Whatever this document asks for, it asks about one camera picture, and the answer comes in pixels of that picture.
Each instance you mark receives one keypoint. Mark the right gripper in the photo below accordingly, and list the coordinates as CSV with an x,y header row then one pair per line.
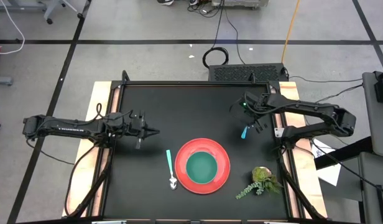
x,y
256,113

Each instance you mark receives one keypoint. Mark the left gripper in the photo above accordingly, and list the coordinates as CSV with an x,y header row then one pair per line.
x,y
143,130

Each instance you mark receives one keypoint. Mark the red round plate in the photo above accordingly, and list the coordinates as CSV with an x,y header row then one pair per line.
x,y
222,174

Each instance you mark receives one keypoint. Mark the teal green bowl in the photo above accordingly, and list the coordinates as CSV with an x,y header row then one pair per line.
x,y
201,168

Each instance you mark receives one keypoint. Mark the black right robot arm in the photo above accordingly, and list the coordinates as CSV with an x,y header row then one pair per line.
x,y
316,109

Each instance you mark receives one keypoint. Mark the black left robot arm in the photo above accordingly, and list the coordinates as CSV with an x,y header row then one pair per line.
x,y
70,128

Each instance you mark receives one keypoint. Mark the pale wooden side board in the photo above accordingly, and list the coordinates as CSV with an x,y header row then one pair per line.
x,y
291,93
98,93

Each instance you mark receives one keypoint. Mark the green succulent plant in pot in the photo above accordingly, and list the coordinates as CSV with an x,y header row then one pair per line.
x,y
261,177

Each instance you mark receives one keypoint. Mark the black computer tower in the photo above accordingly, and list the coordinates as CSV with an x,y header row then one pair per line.
x,y
244,73

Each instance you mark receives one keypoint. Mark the white paper sheet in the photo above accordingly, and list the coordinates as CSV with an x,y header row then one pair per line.
x,y
329,174

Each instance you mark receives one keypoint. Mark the black flat bar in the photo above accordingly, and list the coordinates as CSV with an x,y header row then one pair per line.
x,y
344,152

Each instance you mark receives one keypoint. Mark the person's shoe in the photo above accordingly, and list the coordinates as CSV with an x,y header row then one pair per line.
x,y
165,2

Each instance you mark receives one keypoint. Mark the grey desk foot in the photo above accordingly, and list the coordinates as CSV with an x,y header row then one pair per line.
x,y
17,6
2,81

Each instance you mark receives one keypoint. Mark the grey chair base with casters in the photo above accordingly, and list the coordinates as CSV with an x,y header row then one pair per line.
x,y
53,7

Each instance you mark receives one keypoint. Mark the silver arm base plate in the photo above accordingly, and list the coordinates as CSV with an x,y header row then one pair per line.
x,y
279,132

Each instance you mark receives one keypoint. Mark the short black frame strut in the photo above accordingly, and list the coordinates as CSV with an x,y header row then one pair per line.
x,y
125,76

